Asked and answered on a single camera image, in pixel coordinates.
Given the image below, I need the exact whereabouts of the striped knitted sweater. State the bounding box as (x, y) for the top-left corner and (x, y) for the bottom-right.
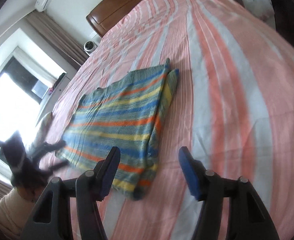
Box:
(55, 59), (179, 200)

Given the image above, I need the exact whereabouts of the person's left hand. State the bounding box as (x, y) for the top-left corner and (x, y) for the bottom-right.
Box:
(16, 185), (45, 203)

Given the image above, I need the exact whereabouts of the striped pillow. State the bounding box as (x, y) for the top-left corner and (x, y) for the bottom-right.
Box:
(27, 112), (53, 153)

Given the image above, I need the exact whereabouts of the white round fan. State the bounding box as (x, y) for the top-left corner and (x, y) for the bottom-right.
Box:
(83, 41), (97, 56)

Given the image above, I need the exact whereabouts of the pink striped bed sheet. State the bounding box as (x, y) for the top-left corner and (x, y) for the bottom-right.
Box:
(47, 0), (294, 239)

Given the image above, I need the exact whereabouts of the wooden headboard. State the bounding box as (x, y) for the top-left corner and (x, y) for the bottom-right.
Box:
(86, 0), (142, 37)

